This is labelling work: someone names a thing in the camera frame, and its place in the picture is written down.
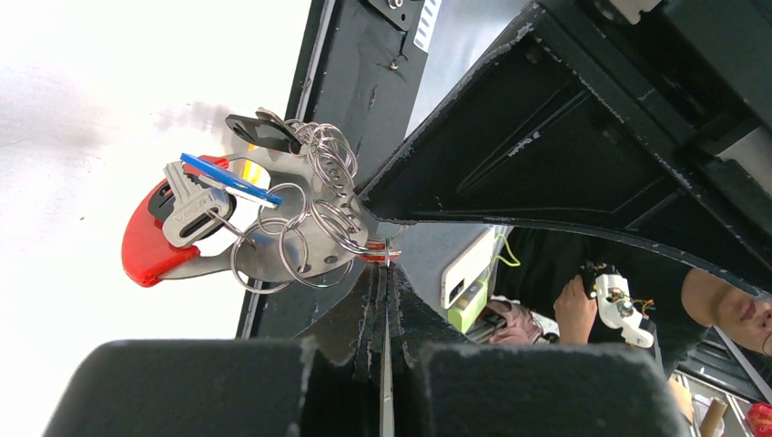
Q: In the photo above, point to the green box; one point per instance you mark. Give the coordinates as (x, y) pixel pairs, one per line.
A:
(465, 311)

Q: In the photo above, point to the person's hand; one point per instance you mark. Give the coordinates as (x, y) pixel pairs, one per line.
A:
(574, 313)

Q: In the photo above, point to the white device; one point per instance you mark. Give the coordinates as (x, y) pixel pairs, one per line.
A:
(466, 268)

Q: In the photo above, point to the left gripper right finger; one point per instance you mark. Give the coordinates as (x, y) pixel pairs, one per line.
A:
(416, 332)

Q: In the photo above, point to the person operator dark shirt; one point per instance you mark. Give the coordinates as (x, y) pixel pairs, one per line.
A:
(687, 301)

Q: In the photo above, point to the key with red tag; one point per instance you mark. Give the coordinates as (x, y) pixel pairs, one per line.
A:
(379, 250)

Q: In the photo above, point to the key organizer with red handle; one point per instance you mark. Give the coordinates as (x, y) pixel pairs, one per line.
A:
(319, 228)

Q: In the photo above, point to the silver DADA key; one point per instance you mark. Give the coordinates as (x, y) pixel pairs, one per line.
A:
(194, 203)

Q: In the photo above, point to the white teleoperation controller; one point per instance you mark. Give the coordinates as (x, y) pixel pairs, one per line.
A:
(617, 311)

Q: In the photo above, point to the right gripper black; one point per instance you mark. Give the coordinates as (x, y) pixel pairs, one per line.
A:
(600, 115)

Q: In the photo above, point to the blue key tag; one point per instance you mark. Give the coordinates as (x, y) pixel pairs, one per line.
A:
(231, 180)

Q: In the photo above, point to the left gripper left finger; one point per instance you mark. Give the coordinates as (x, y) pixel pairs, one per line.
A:
(343, 391)

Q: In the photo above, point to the black key tag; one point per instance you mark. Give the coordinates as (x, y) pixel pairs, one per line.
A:
(264, 132)

